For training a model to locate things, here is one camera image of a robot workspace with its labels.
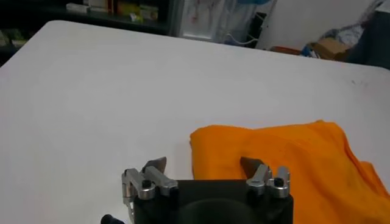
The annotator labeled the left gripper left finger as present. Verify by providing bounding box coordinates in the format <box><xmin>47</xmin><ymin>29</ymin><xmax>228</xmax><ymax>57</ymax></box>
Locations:
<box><xmin>121</xmin><ymin>156</ymin><xmax>179</xmax><ymax>205</ymax></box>

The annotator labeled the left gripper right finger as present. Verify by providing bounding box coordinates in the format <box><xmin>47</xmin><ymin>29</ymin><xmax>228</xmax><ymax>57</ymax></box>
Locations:
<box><xmin>240</xmin><ymin>156</ymin><xmax>291</xmax><ymax>199</ymax></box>

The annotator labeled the orange t-shirt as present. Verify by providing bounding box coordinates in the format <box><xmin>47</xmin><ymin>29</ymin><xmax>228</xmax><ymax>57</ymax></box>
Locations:
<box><xmin>189</xmin><ymin>119</ymin><xmax>390</xmax><ymax>224</ymax></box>

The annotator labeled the white water dispenser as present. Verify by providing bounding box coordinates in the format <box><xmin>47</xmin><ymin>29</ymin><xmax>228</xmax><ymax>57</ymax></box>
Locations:
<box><xmin>173</xmin><ymin>0</ymin><xmax>241</xmax><ymax>42</ymax></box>

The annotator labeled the white plastic bag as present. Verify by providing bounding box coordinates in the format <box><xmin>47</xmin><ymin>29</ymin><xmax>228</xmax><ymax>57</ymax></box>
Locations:
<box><xmin>322</xmin><ymin>23</ymin><xmax>366</xmax><ymax>46</ymax></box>

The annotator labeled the yellow white box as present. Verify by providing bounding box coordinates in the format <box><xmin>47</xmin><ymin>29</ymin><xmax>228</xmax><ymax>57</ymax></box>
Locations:
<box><xmin>139</xmin><ymin>4</ymin><xmax>160</xmax><ymax>21</ymax></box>

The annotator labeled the yellow green box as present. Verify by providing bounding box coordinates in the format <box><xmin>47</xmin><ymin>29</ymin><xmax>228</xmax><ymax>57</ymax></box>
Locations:
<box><xmin>117</xmin><ymin>0</ymin><xmax>143</xmax><ymax>22</ymax></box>

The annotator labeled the person in white shirt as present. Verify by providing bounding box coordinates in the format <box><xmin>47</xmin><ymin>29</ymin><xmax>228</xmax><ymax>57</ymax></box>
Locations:
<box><xmin>346</xmin><ymin>0</ymin><xmax>390</xmax><ymax>70</ymax></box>

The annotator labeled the white red medicine box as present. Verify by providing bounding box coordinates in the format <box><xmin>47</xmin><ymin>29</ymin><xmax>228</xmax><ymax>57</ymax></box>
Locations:
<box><xmin>88</xmin><ymin>0</ymin><xmax>115</xmax><ymax>12</ymax></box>

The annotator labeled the flat white box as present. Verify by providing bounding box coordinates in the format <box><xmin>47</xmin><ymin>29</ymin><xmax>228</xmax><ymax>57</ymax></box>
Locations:
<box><xmin>65</xmin><ymin>2</ymin><xmax>89</xmax><ymax>13</ymax></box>

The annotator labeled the black shelving unit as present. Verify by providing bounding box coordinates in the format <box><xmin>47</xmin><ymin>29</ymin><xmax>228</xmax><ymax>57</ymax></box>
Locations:
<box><xmin>0</xmin><ymin>0</ymin><xmax>183</xmax><ymax>65</ymax></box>

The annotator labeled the white wire jug rack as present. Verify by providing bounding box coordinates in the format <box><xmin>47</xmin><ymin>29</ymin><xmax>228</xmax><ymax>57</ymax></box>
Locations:
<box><xmin>213</xmin><ymin>0</ymin><xmax>277</xmax><ymax>49</ymax></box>

